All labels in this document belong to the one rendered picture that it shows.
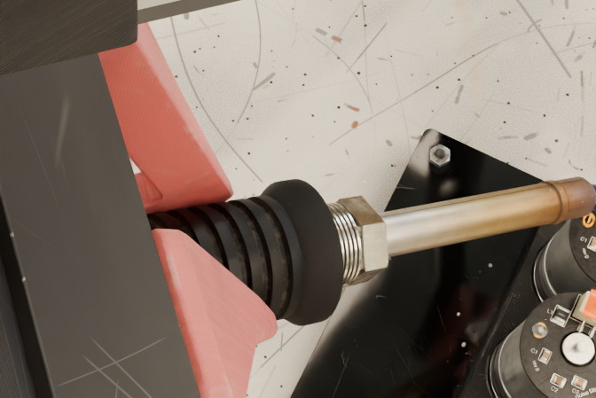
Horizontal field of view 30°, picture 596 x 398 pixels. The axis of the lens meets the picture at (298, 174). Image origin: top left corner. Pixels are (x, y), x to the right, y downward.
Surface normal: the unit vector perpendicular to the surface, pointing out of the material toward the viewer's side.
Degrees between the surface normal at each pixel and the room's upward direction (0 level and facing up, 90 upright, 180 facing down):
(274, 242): 25
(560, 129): 0
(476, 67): 0
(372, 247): 38
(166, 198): 90
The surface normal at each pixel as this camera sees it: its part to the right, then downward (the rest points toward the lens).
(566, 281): -0.86, 0.48
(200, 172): 0.29, 0.90
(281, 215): 0.28, -0.69
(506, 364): -1.00, 0.09
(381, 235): 0.51, 0.09
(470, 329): 0.00, -0.31
